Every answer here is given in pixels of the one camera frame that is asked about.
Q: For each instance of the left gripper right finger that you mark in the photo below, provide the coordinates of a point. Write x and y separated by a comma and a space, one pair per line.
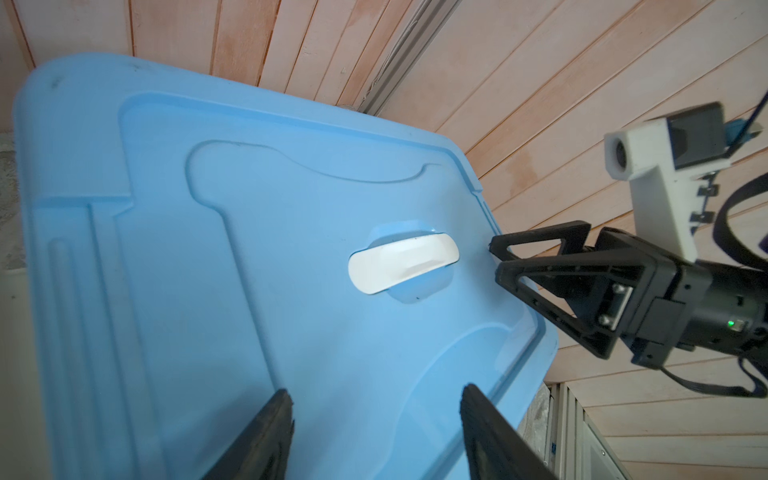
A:
493, 447

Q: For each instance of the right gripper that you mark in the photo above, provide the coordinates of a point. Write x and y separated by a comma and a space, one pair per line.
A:
632, 291

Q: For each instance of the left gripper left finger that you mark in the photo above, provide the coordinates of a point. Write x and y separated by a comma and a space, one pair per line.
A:
261, 450

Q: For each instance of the blue plastic bin lid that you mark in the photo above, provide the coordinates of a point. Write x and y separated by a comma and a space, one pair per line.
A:
194, 245

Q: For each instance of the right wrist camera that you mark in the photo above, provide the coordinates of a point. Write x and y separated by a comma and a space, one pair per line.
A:
670, 163

